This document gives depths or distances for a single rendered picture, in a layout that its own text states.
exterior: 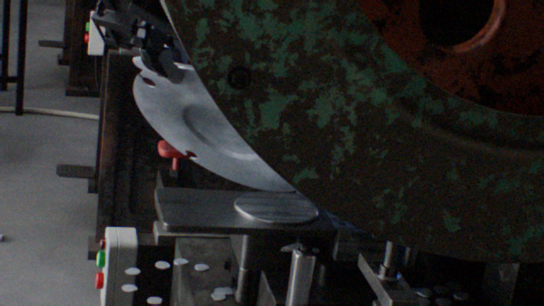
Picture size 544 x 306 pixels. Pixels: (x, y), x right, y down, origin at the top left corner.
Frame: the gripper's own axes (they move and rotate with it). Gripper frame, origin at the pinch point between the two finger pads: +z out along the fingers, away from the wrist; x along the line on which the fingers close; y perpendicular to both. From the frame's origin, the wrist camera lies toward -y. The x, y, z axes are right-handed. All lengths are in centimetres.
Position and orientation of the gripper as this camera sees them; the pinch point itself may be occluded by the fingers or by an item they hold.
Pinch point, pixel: (182, 76)
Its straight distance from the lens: 139.8
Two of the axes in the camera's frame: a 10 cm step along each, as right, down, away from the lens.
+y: -8.9, -2.5, 3.9
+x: -4.1, 8.0, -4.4
